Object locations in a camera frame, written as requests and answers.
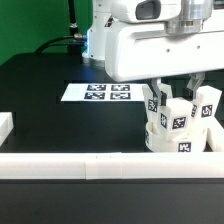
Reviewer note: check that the white right fence bar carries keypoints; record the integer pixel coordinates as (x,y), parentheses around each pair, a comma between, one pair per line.
(215,135)

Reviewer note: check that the white fence bar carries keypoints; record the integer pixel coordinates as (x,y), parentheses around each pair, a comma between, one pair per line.
(215,135)
(93,166)
(6,125)

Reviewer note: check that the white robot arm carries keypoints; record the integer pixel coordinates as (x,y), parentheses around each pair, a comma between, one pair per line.
(180,17)

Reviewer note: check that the white front fence bar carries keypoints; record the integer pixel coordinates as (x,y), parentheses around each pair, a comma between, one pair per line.
(93,166)

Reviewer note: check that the white sheet with markers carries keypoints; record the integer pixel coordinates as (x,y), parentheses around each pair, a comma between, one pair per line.
(103,92)

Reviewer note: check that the white left fence bar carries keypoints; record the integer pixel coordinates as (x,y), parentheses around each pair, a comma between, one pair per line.
(6,125)

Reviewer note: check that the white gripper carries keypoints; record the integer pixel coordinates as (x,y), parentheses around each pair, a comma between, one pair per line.
(141,51)

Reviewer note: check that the white round stool seat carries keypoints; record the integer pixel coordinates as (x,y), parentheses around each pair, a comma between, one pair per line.
(190,143)

